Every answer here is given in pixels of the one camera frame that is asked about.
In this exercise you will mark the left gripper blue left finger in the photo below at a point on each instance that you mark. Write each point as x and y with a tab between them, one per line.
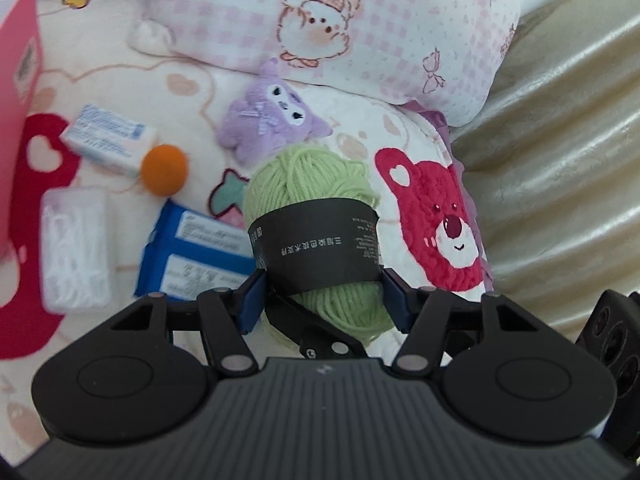
226	316

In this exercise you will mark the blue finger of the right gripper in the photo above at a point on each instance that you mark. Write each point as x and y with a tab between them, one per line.
315	338

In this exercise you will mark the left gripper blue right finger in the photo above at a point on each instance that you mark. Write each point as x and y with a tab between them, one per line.
426	316

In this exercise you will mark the blue wet wipes pack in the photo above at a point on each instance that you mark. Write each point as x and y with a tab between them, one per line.
188	253

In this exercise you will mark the green yarn ball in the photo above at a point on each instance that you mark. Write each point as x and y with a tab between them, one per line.
311	215

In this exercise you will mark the orange makeup sponge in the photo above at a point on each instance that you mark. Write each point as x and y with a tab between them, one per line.
164	170

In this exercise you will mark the clear box of floss picks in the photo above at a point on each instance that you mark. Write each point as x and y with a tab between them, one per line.
76	271

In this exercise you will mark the purple plush toy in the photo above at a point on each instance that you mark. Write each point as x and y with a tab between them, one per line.
270	116

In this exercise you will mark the white blue soap box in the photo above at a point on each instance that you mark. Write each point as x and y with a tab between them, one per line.
109	139

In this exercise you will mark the white cartoon bear blanket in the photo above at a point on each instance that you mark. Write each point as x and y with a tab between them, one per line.
87	59

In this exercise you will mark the pink checkered cartoon pillow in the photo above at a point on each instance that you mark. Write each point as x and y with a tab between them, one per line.
440	55

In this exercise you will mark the pink cardboard box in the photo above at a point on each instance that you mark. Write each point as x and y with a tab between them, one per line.
20	65

